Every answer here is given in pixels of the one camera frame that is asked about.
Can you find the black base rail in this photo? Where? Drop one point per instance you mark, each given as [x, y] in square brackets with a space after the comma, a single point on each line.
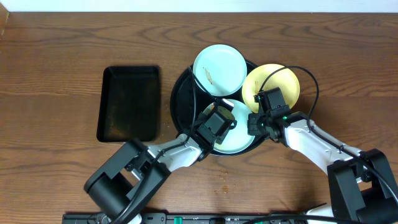
[159, 218]

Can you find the light green plate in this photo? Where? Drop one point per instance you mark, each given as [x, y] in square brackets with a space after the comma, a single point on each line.
[221, 69]
[237, 139]

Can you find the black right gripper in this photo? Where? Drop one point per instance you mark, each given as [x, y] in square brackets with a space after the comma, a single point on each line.
[253, 126]

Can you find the yellow sponge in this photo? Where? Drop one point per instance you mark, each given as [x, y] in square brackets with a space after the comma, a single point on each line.
[223, 111]

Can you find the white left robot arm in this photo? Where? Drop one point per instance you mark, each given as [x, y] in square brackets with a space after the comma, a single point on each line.
[126, 182]

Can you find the black rectangular tray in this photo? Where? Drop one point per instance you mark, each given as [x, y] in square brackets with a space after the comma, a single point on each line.
[130, 104]

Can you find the yellow plate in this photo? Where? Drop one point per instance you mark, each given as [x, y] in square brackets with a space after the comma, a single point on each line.
[286, 80]

